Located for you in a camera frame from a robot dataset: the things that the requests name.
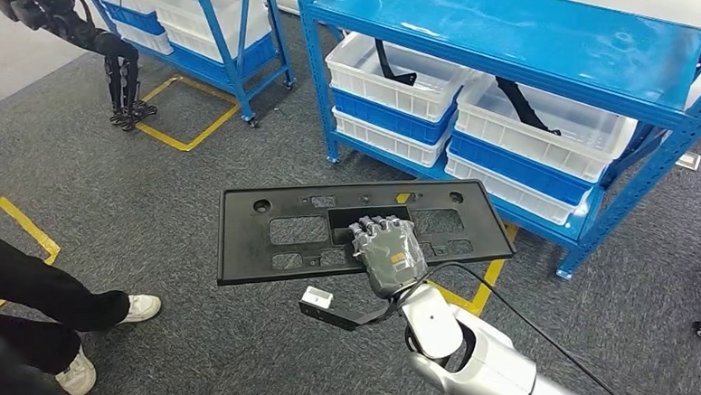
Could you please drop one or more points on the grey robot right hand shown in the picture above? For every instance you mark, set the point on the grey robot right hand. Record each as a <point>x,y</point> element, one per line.
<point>389,254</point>

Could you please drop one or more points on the black plastic plate part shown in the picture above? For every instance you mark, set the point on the black plastic plate part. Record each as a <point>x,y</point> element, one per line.
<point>251,243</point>

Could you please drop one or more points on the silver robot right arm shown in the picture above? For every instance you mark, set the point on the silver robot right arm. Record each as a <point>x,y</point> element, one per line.
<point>491,368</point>

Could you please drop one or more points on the yellow floor tape square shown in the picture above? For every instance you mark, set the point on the yellow floor tape square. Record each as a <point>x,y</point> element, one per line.
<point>28,228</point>
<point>192,145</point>
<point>481,291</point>

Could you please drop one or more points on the white plastic bin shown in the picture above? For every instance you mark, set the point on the white plastic bin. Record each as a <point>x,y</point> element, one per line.
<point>381,95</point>
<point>506,197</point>
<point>197,30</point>
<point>534,150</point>
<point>144,40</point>
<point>384,146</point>

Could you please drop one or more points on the blue plastic bin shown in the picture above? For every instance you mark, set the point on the blue plastic bin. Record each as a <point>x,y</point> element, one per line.
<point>382,122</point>
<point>134,20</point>
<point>505,173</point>
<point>259,54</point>

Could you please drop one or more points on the small clear plastic box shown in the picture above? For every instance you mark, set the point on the small clear plastic box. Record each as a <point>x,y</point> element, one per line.
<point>689,161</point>

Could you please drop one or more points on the black humanoid robot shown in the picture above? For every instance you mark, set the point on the black humanoid robot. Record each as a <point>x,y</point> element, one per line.
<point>122,70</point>

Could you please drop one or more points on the person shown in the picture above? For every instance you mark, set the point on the person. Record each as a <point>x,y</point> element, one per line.
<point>31,285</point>

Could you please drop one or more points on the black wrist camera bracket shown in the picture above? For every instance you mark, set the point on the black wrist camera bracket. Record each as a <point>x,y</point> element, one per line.
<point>345,322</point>

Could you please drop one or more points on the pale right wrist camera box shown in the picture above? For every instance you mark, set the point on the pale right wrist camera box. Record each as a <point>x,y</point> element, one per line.
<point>317,298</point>

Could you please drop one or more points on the black curved bracket part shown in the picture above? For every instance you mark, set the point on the black curved bracket part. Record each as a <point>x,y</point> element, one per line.
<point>387,68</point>
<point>520,106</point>

